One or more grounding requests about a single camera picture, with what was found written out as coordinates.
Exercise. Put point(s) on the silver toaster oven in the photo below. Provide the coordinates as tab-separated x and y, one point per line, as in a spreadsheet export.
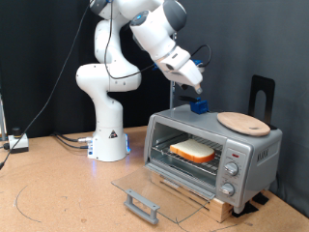
267	154

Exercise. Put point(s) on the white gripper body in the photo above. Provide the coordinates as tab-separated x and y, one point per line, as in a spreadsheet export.
186	74

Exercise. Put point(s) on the white bread slice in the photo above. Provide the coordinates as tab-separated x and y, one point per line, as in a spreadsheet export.
193	150

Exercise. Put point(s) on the silver oven knob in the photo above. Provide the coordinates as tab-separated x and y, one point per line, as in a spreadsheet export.
231	168
227	189

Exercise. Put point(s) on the vertical metal pole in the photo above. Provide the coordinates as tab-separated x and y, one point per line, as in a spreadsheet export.
172	95

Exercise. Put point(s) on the metal oven rack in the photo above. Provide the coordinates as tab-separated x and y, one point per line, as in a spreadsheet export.
206	166

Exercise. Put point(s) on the white box with black button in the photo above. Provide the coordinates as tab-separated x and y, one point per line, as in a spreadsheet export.
19	143

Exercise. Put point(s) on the black foam pad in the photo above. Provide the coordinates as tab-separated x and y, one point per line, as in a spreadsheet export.
260	198
244	209

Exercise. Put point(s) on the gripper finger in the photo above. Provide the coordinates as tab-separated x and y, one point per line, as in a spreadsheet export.
199	89
185	86

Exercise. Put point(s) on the small wooden cutting board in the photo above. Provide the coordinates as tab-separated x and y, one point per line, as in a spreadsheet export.
244	124

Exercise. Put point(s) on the black backdrop curtain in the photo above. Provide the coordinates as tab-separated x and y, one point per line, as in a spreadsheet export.
25	64

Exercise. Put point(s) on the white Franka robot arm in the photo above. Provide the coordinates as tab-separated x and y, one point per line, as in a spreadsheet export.
106	122

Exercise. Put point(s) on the slatted wooden block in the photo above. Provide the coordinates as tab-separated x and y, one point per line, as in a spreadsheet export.
223	211

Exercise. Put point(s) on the metal frame post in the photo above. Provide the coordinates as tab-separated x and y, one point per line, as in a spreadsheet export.
2	119

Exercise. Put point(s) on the grey backdrop curtain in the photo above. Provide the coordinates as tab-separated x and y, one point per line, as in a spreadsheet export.
257	38

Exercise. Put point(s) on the black metal bookend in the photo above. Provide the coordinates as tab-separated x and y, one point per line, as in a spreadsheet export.
271	96

